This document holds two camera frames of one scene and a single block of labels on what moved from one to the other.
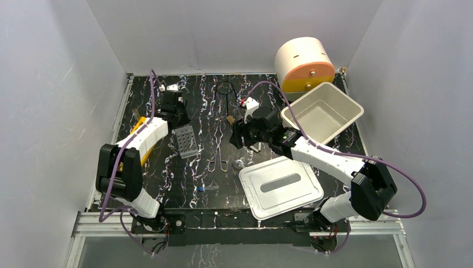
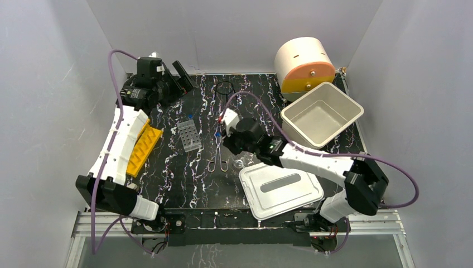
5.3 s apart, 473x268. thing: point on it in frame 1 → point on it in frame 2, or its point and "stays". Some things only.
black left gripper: (171, 99) → (174, 79)
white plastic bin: (323, 113) stays
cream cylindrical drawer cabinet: (302, 64) stays
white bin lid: (279, 185) stays
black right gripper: (240, 128) → (227, 142)
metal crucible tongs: (218, 135) stays
